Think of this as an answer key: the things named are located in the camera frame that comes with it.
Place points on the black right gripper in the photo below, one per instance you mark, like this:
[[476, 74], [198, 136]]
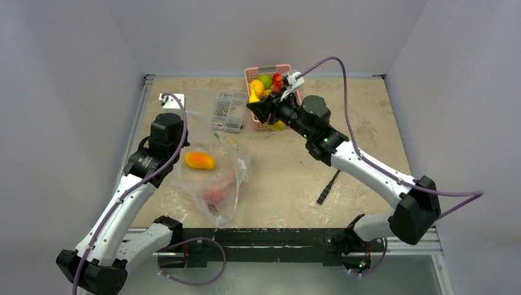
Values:
[[271, 106]]

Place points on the yellow fake lemon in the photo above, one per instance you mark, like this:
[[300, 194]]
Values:
[[256, 87]]

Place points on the red fake grape bunch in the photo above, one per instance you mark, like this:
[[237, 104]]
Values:
[[277, 82]]

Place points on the clear plastic bag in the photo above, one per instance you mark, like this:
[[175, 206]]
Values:
[[230, 156]]

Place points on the orange fake fruit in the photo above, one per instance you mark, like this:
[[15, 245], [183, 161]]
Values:
[[200, 160]]

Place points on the pink red fake peach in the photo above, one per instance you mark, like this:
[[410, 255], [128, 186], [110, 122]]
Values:
[[215, 191]]

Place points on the small yellow fake banana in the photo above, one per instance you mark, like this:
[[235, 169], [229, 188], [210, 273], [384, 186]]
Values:
[[277, 126]]

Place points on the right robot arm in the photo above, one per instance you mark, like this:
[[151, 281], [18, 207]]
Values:
[[414, 205]]

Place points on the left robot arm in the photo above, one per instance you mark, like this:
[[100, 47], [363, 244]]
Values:
[[102, 261]]

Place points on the green fake lime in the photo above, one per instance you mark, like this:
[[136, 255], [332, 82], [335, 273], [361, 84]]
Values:
[[266, 80]]

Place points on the pink plastic basket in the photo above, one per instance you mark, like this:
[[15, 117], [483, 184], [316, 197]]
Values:
[[252, 74]]

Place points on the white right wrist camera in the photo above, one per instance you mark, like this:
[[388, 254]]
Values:
[[292, 80]]

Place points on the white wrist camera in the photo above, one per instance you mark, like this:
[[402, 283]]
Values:
[[170, 105], [292, 80]]

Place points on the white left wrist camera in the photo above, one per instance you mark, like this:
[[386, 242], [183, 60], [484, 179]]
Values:
[[170, 105]]

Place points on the black T-handle tool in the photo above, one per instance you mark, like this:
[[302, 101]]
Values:
[[325, 192]]

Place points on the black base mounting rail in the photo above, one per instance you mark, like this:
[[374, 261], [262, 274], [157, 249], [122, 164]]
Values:
[[329, 247]]

